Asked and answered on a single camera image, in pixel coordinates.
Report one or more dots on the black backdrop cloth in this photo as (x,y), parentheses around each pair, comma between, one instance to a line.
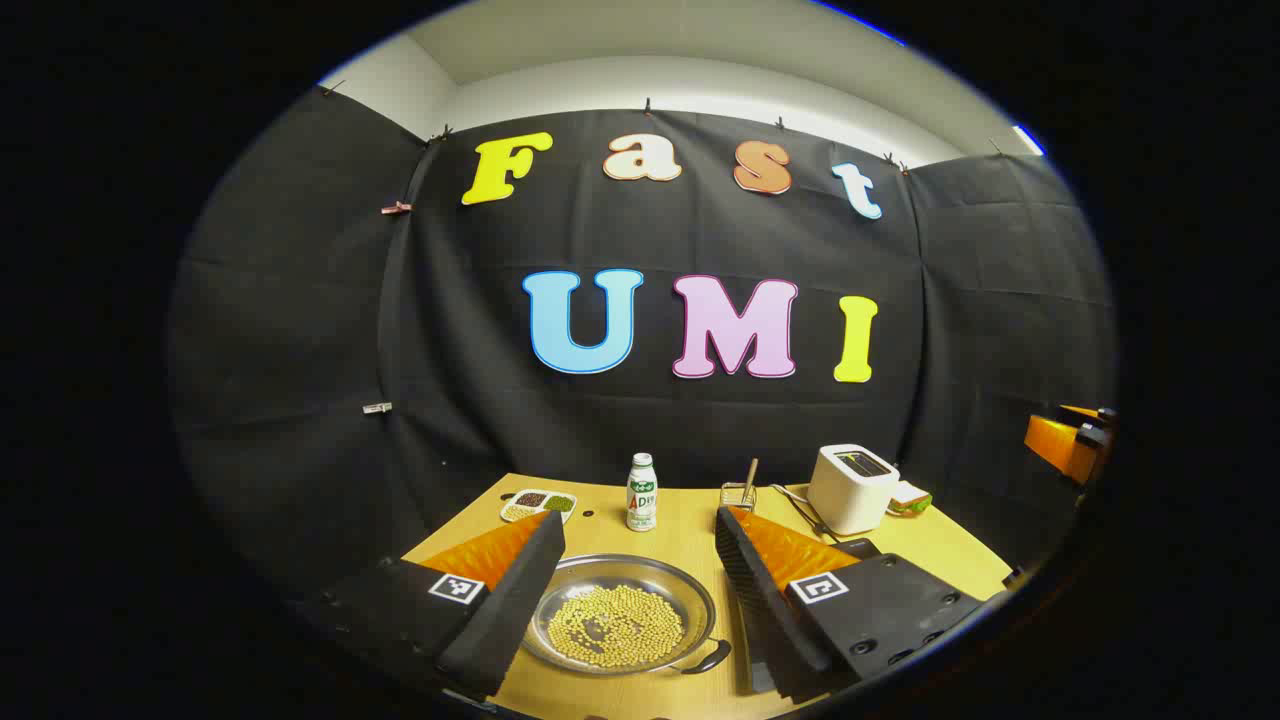
(480,400)

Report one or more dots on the white toaster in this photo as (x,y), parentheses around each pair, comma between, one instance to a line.
(850,495)

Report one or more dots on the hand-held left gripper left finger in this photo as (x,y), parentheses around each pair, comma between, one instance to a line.
(500,620)

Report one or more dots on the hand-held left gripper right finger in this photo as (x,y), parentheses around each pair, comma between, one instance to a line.
(770,620)

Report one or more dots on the wooden stick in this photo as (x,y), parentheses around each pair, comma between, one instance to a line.
(750,478)

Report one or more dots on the pile of soybeans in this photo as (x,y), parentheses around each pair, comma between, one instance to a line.
(620,625)

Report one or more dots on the white drink bottle green label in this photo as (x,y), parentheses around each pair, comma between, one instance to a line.
(641,495)

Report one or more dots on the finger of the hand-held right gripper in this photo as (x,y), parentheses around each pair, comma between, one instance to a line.
(1060,445)

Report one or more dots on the sandwich with lettuce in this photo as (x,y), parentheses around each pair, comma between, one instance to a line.
(912,498)

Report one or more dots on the white divided dish of beans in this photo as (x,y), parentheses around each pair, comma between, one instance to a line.
(535,503)

